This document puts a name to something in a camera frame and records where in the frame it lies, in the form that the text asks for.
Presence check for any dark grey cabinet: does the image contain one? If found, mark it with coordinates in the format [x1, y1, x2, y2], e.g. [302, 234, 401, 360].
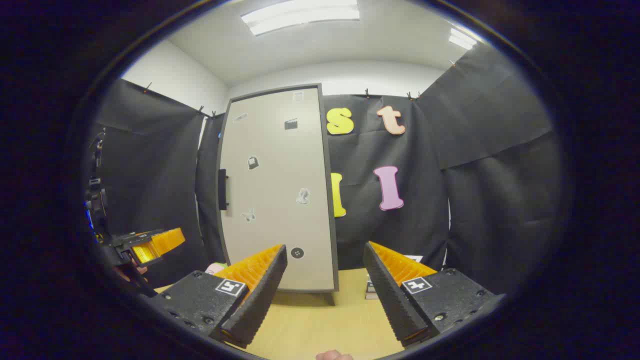
[216, 83, 340, 307]

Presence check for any large ceiling light panel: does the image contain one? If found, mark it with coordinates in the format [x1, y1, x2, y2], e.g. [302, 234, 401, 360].
[241, 0, 361, 37]

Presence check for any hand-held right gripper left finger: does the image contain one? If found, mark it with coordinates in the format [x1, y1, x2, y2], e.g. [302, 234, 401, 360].
[150, 243, 289, 349]

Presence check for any black door handle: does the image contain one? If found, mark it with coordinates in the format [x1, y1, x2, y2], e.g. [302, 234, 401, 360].
[218, 169, 230, 211]

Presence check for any light grey cabinet door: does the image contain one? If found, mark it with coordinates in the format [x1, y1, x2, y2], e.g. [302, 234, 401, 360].
[220, 87, 335, 291]

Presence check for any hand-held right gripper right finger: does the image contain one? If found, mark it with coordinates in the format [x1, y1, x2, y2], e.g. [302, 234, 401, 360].
[362, 241, 501, 348]

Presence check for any small ceiling light panel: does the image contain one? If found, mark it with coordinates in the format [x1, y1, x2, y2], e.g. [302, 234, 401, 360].
[448, 27, 478, 51]

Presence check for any black backdrop cloth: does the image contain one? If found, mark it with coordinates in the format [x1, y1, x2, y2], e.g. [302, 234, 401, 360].
[87, 42, 566, 296]

